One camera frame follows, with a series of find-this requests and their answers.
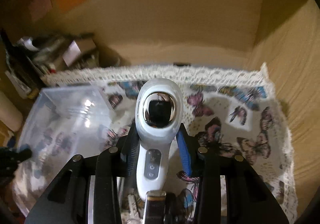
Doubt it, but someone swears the white handheld massager device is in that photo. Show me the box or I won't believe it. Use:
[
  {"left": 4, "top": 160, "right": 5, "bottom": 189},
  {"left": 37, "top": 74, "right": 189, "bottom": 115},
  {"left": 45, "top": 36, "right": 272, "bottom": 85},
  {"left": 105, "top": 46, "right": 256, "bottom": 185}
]
[{"left": 135, "top": 78, "right": 183, "bottom": 201}]

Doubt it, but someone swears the butterfly print lace tablecloth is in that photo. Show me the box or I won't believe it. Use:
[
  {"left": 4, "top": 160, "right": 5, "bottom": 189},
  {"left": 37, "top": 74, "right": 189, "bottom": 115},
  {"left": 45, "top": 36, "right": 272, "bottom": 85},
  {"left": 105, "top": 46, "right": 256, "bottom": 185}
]
[{"left": 12, "top": 65, "right": 298, "bottom": 223}]

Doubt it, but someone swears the clear plastic storage box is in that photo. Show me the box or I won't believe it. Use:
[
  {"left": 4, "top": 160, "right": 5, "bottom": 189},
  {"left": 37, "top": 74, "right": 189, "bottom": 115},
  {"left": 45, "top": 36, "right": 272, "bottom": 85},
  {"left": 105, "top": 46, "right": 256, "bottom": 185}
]
[{"left": 17, "top": 85, "right": 116, "bottom": 162}]

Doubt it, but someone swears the black gripper at left edge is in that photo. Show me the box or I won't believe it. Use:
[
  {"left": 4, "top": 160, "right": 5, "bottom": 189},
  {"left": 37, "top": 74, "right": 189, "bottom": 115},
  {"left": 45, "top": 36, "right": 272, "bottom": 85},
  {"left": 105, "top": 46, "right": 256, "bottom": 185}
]
[{"left": 0, "top": 145, "right": 33, "bottom": 187}]

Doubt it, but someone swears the white cylindrical roll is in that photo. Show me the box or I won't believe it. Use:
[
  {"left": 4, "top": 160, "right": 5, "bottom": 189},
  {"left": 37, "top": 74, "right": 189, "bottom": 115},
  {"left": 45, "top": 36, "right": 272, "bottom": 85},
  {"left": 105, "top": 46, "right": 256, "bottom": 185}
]
[{"left": 0, "top": 91, "right": 23, "bottom": 132}]

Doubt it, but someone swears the cluttered cardboard box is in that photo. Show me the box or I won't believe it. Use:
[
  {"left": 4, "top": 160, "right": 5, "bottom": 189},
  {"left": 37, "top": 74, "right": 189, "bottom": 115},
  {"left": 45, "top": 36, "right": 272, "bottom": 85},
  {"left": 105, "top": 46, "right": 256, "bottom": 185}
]
[{"left": 1, "top": 30, "right": 99, "bottom": 100}]

